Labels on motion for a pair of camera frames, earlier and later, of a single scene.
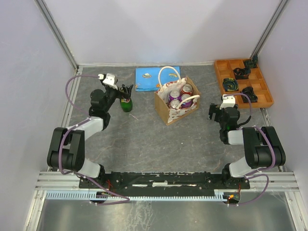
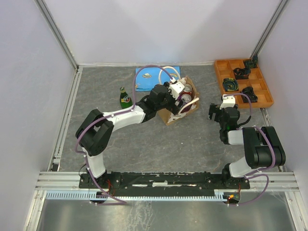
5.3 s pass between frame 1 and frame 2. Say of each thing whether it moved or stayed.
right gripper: stayed
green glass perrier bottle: stayed
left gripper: moved
